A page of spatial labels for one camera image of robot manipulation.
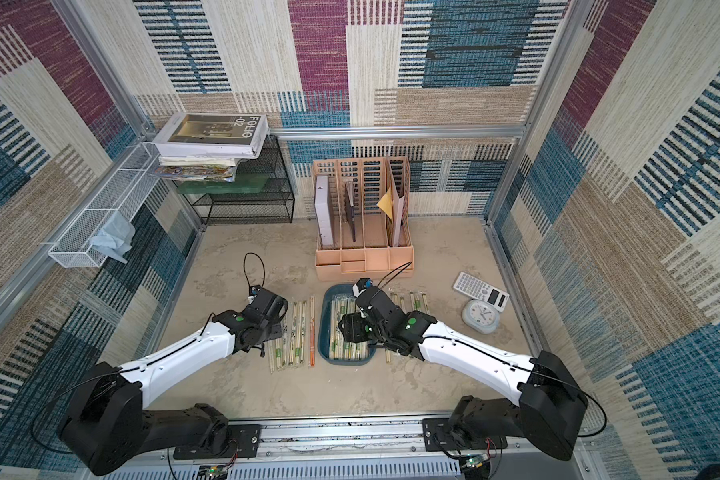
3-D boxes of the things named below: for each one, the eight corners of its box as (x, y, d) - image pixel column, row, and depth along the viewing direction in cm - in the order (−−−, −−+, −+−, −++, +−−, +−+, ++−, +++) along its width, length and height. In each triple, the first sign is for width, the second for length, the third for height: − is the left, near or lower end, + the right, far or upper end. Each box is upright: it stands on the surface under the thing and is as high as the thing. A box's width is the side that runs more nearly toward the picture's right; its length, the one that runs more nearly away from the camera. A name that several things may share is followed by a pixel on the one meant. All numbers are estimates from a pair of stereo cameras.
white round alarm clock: (466, 334, 92) (469, 330, 90) (459, 304, 99) (461, 299, 96) (500, 334, 92) (504, 329, 90) (491, 304, 99) (494, 299, 96)
